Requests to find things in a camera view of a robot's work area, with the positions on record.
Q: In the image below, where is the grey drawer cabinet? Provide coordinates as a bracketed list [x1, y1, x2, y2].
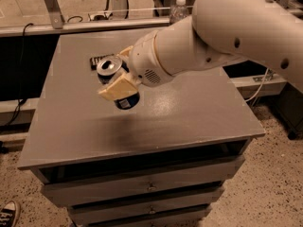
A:
[18, 30, 264, 227]

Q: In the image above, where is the clear plastic water bottle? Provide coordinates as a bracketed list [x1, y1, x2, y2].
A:
[169, 0, 189, 24]

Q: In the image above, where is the white cable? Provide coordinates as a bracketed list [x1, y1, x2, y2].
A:
[244, 67, 271, 103]

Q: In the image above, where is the blue pepsi can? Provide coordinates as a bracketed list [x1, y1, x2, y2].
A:
[97, 56, 140, 110]

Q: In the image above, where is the black and white sneaker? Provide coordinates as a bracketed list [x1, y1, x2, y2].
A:
[0, 201, 20, 227]

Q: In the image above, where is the grey metal railing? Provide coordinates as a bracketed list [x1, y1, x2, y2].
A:
[0, 17, 169, 38]

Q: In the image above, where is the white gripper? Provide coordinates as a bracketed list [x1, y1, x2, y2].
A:
[98, 30, 173, 101]

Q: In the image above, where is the black cable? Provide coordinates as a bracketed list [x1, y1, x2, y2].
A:
[0, 22, 34, 131]

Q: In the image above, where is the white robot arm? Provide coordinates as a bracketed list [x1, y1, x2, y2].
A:
[98, 0, 303, 101]

